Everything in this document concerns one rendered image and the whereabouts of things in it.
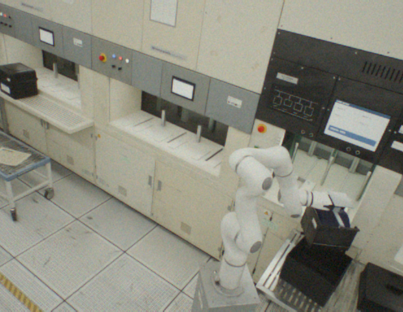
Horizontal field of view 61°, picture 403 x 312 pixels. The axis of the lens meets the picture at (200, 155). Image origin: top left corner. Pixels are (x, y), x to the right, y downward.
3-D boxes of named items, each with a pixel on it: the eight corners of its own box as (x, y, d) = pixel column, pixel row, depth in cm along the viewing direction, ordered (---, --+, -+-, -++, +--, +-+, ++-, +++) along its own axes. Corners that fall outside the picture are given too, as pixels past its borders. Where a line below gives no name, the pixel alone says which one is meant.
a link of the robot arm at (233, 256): (233, 270, 169) (242, 235, 156) (211, 245, 181) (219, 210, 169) (251, 262, 175) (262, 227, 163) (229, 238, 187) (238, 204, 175)
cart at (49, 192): (-50, 179, 336) (-62, 137, 311) (1, 159, 375) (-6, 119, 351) (14, 223, 299) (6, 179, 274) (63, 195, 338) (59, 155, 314)
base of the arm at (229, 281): (215, 298, 175) (221, 274, 166) (207, 268, 191) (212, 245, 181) (250, 295, 180) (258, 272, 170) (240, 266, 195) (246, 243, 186)
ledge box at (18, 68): (-4, 91, 335) (-9, 65, 322) (24, 85, 355) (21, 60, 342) (13, 101, 321) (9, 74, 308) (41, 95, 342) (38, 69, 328)
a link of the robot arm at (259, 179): (244, 229, 176) (264, 251, 165) (225, 239, 171) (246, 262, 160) (254, 150, 147) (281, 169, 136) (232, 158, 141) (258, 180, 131)
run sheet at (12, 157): (-18, 159, 296) (-18, 158, 295) (2, 146, 316) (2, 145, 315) (15, 167, 292) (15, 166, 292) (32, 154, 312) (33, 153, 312)
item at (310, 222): (297, 225, 203) (314, 182, 187) (329, 229, 205) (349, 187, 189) (308, 257, 182) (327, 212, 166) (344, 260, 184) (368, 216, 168)
